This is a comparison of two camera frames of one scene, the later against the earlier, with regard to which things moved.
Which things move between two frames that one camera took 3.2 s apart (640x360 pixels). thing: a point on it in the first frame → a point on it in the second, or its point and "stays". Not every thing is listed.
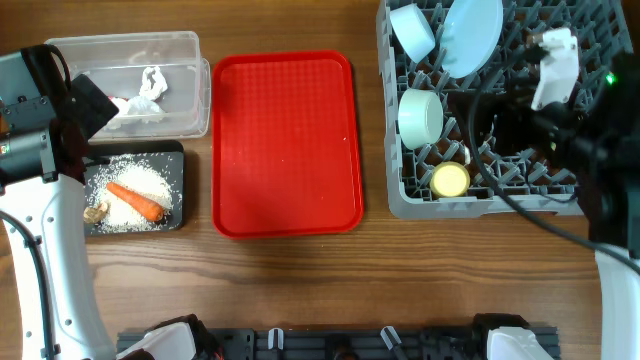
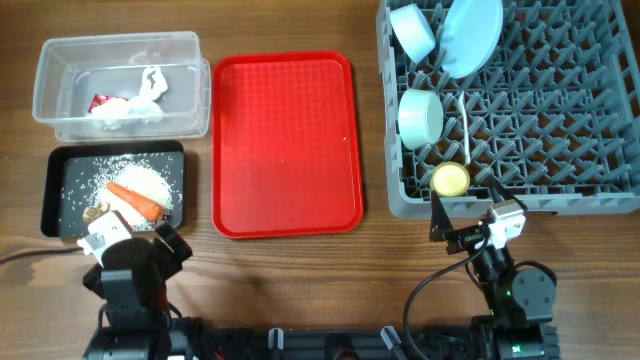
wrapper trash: [147, 107] stays
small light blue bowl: [413, 31] stays
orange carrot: [138, 201] stays
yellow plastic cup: [449, 179] stays
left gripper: [92, 104] → [170, 264]
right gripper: [511, 111] → [441, 228]
